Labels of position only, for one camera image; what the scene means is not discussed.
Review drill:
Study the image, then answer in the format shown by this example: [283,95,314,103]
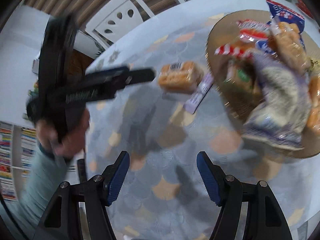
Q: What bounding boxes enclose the person's left forearm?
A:
[5,142,83,240]

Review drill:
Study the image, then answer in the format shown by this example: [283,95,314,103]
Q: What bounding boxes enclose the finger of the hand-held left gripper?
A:
[85,66,132,83]
[112,67,157,92]

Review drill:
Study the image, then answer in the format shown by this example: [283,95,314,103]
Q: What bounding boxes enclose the orange bun packet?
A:
[157,61,204,95]
[306,76,320,130]

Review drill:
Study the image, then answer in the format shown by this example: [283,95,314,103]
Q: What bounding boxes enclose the yellow wrapped snack packet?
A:
[309,58,320,72]

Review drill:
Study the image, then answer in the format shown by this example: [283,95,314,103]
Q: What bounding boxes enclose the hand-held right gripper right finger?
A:
[196,151,293,240]

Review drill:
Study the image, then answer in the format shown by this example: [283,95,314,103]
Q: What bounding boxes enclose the black slim device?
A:
[77,159,88,184]

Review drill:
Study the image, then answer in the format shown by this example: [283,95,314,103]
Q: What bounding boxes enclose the amber glass plate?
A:
[205,9,320,159]

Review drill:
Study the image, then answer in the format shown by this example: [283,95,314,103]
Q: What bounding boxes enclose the brown wooden cabinet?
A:
[66,50,94,80]

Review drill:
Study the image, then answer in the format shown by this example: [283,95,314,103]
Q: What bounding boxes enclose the purple white large snack bag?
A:
[244,52,312,150]

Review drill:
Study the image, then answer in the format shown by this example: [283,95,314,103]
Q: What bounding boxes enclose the blue bun bag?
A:
[266,0,312,73]

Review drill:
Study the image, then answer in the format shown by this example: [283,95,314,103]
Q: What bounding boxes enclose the small purple snack packet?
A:
[184,72,214,114]

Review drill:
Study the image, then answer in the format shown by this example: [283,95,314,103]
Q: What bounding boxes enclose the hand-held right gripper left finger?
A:
[32,151,130,240]

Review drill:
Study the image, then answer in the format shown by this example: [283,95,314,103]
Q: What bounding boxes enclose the person's left hand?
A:
[36,109,90,162]

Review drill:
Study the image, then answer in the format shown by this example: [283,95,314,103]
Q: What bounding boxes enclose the colourful bookshelf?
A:
[0,121,38,202]

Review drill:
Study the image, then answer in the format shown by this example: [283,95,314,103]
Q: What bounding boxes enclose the green label snack packet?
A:
[226,60,255,93]

